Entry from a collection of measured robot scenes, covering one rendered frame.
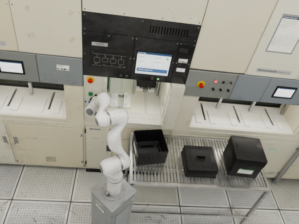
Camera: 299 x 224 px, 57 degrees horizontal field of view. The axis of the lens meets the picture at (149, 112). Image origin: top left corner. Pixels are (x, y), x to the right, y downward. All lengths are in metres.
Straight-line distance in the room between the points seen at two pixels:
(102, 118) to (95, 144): 1.21
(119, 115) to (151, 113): 1.07
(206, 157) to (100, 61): 1.29
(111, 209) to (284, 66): 1.86
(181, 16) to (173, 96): 0.72
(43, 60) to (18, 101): 0.77
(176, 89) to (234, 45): 0.59
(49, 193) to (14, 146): 0.63
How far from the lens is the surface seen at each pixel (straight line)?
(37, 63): 2.45
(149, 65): 2.33
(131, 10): 2.11
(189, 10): 2.14
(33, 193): 3.35
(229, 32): 2.30
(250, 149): 2.70
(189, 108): 2.67
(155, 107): 2.98
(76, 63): 2.36
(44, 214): 3.21
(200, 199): 3.43
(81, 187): 3.32
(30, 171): 3.52
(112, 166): 2.04
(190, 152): 2.64
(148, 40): 2.21
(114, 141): 1.93
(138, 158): 2.48
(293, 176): 4.03
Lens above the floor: 2.82
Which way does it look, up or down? 42 degrees down
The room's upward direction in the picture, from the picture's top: 11 degrees clockwise
